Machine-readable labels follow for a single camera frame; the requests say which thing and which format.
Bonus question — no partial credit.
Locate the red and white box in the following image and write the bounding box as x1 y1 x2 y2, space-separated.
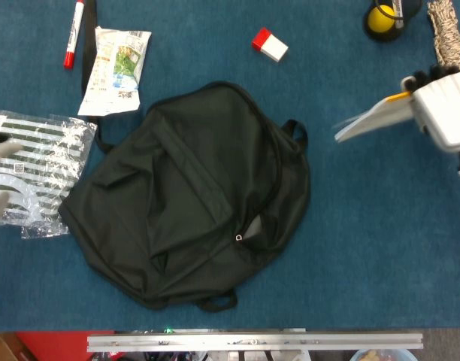
251 27 289 63

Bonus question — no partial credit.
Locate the beige braided rope bundle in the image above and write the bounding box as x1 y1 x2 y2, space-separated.
426 0 460 72

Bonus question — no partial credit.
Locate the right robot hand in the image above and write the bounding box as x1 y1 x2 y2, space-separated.
401 65 460 154

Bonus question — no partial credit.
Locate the red and white marker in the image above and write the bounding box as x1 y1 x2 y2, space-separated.
62 0 86 71

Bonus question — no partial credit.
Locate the cardboard box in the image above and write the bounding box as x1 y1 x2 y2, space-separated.
0 332 28 361

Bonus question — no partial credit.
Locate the white snack packet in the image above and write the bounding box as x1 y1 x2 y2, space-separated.
77 25 153 117

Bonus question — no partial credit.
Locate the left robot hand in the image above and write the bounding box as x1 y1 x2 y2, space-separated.
0 131 23 226

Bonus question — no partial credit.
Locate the white book with yellow spine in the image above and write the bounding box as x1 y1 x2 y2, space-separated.
334 91 418 144

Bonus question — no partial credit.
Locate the blue bowl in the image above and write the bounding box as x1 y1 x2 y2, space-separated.
349 348 419 361

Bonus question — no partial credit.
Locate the aluminium rail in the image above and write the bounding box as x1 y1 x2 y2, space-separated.
86 332 425 353

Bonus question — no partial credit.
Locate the striped garment in plastic bag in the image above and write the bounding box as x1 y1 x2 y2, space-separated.
0 108 98 240

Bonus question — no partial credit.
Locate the yellow ball in holder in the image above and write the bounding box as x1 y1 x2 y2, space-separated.
362 0 423 43

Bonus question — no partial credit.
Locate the marker in pen holder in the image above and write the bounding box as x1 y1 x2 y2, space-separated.
391 0 405 29

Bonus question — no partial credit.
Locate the black backpack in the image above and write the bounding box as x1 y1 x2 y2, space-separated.
58 0 313 313

